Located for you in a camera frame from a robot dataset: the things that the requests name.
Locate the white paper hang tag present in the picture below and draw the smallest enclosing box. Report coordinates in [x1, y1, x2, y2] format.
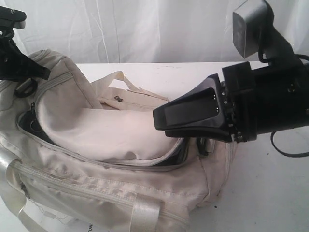
[69, 219, 104, 232]

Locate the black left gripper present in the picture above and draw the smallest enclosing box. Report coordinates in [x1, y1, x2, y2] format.
[0, 27, 51, 81]

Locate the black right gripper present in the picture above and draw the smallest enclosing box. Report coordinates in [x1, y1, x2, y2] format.
[153, 62, 309, 143]

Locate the beige fabric duffel bag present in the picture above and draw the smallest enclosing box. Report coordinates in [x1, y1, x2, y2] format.
[0, 50, 237, 232]

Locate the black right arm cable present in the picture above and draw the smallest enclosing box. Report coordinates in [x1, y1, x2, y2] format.
[270, 130, 309, 157]

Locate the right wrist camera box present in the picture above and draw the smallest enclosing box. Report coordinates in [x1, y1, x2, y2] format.
[232, 0, 303, 67]

